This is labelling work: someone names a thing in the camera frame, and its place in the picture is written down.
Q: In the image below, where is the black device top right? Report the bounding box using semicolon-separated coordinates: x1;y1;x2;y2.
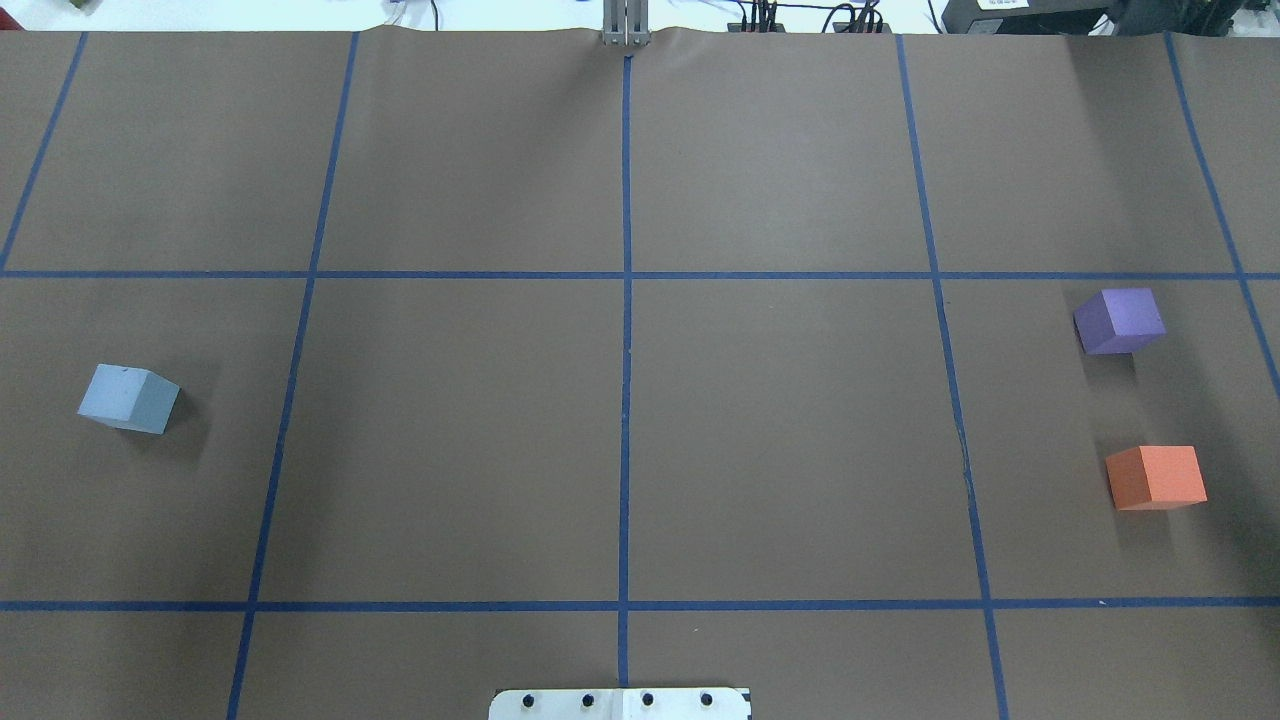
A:
934;1;1277;37

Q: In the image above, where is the light blue foam block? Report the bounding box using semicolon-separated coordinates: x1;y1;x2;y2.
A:
77;364;180;436

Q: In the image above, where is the orange foam block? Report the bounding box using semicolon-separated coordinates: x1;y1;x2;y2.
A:
1103;445;1208;511

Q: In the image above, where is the aluminium frame post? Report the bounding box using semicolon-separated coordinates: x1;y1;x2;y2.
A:
602;0;652;47

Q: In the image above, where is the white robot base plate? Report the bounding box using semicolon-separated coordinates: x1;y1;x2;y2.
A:
488;687;753;719

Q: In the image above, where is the purple foam block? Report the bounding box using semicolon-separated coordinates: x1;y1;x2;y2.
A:
1073;287;1167;355

